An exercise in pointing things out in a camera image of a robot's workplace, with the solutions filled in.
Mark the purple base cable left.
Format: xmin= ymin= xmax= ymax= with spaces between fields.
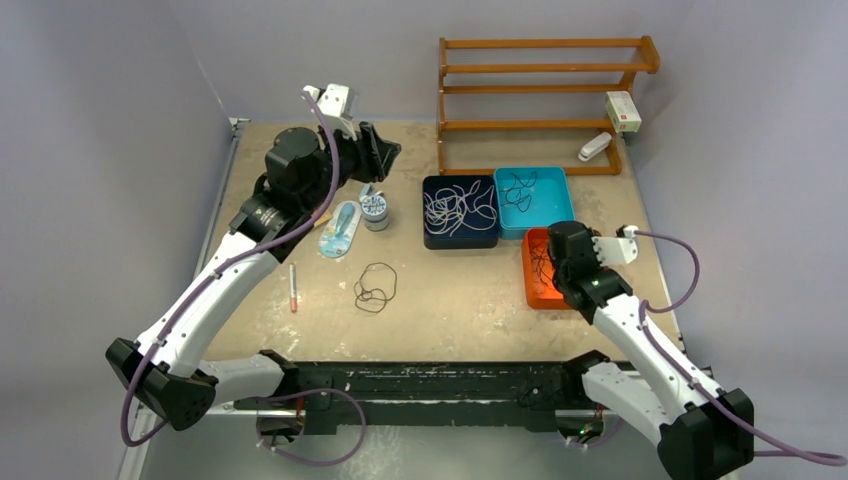
xmin=255 ymin=386 xmax=368 ymax=467

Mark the white stapler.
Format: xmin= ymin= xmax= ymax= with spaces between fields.
xmin=577 ymin=132 xmax=612 ymax=162

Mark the wooden rack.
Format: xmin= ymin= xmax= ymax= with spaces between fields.
xmin=436 ymin=35 xmax=661 ymax=175

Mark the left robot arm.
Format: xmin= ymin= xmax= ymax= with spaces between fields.
xmin=105 ymin=122 xmax=402 ymax=431

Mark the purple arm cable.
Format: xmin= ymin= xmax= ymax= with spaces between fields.
xmin=622 ymin=228 xmax=848 ymax=468
xmin=119 ymin=92 xmax=342 ymax=448

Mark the orange tray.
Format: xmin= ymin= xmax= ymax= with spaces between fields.
xmin=521 ymin=228 xmax=571 ymax=310

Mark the dark blue tray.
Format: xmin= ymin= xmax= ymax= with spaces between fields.
xmin=422 ymin=175 xmax=501 ymax=250

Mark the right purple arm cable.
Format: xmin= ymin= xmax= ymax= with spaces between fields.
xmin=622 ymin=228 xmax=848 ymax=468

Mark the light blue tray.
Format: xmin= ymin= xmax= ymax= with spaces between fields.
xmin=493 ymin=166 xmax=576 ymax=240

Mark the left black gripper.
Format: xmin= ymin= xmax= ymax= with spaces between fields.
xmin=302 ymin=120 xmax=399 ymax=213

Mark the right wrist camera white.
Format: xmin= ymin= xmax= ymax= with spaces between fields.
xmin=591 ymin=225 xmax=639 ymax=267

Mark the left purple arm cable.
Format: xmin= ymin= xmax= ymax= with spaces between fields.
xmin=119 ymin=92 xmax=342 ymax=448

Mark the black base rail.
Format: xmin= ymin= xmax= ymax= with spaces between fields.
xmin=234 ymin=350 xmax=609 ymax=435

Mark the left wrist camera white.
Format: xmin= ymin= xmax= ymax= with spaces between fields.
xmin=302 ymin=83 xmax=358 ymax=140

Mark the cleaning gel jar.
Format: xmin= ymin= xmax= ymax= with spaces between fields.
xmin=360 ymin=192 xmax=389 ymax=232

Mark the red pen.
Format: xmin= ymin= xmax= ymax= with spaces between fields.
xmin=288 ymin=263 xmax=298 ymax=313

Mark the white staples box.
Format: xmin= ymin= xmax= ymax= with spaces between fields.
xmin=605 ymin=91 xmax=642 ymax=133

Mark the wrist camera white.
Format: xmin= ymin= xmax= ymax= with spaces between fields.
xmin=591 ymin=225 xmax=639 ymax=267
xmin=302 ymin=83 xmax=358 ymax=140

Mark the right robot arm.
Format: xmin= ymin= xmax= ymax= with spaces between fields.
xmin=547 ymin=221 xmax=754 ymax=479

